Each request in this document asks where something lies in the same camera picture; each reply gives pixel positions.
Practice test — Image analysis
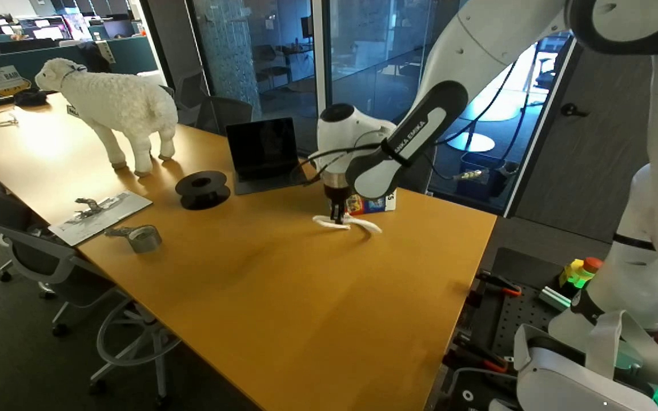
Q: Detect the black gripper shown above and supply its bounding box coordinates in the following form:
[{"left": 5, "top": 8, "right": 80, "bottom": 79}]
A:
[{"left": 325, "top": 184, "right": 352, "bottom": 217}]

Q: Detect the thick white rope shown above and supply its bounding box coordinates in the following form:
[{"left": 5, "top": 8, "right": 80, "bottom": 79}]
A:
[{"left": 311, "top": 212, "right": 385, "bottom": 238}]

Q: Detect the blue snack pack box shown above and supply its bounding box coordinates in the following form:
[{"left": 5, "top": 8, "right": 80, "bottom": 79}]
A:
[{"left": 347, "top": 191, "right": 398, "bottom": 215}]

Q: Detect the black tablet on stand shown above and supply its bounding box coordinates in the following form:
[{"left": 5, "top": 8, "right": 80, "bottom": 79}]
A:
[{"left": 226, "top": 116, "right": 305, "bottom": 197}]

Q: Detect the black filament spool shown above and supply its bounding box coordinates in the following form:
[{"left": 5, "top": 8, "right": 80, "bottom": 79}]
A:
[{"left": 176, "top": 171, "right": 231, "bottom": 210}]

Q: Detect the grey tape roll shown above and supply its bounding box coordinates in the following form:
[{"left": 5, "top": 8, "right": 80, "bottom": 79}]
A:
[{"left": 106, "top": 223, "right": 163, "bottom": 253}]

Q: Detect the black pegboard with tools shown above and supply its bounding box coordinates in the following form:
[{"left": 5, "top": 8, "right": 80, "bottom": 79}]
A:
[{"left": 432, "top": 248, "right": 605, "bottom": 411}]

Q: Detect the white toy sheep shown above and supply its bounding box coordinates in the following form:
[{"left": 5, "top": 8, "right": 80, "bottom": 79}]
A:
[{"left": 34, "top": 56, "right": 179, "bottom": 175}]

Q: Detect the grey office chair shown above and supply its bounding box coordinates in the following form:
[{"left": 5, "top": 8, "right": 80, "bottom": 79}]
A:
[{"left": 0, "top": 168, "right": 183, "bottom": 401}]

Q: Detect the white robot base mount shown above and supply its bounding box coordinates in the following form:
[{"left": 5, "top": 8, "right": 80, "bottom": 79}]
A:
[{"left": 512, "top": 305, "right": 658, "bottom": 411}]

